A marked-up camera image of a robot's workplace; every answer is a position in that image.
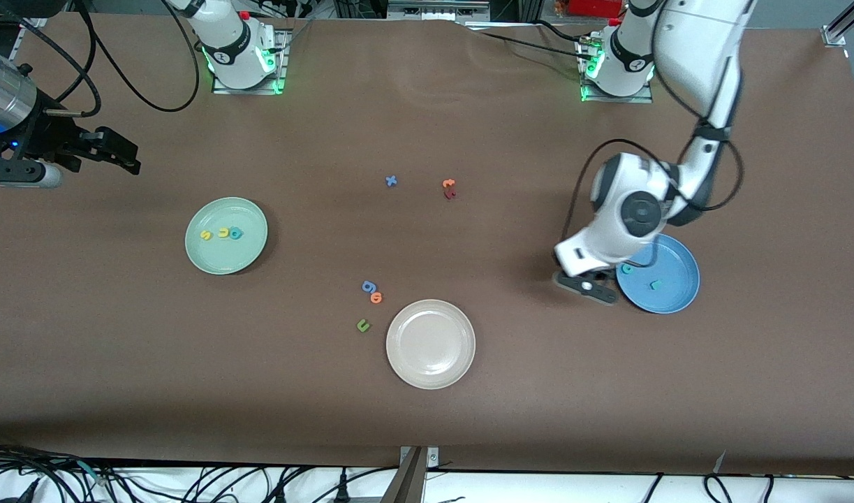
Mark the metal corner bracket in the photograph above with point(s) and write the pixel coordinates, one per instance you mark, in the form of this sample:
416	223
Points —
835	36

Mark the right gripper silver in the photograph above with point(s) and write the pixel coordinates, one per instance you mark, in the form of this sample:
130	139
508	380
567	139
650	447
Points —
47	134

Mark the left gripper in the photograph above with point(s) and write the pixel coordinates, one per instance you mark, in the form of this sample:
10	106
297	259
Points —
603	275

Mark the aluminium profile post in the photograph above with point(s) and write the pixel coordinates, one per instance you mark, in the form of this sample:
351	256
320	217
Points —
407	482

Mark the blue plate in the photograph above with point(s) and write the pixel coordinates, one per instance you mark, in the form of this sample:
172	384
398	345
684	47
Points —
674	297

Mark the small metal table bracket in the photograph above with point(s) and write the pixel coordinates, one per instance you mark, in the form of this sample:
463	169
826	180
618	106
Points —
432	457

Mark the red box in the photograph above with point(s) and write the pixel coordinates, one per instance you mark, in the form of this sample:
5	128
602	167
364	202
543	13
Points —
598	7

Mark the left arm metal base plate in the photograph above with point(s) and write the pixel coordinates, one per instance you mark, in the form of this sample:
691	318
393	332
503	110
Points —
619	100

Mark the green plate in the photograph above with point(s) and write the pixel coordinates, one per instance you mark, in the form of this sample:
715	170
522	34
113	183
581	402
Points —
241	258

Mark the grey device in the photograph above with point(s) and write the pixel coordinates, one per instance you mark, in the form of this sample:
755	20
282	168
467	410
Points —
437	10

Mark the black power plug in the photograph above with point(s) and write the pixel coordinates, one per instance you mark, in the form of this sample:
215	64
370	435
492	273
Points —
342	493
23	494
280	496

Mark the black equipment rack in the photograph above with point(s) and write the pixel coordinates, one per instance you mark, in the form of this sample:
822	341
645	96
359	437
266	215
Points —
360	8

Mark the beige plate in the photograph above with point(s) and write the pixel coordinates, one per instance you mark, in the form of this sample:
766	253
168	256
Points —
430	344

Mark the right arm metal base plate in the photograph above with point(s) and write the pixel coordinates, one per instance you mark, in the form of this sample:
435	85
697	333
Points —
245	91

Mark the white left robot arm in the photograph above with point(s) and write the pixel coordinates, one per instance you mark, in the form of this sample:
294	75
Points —
699	42

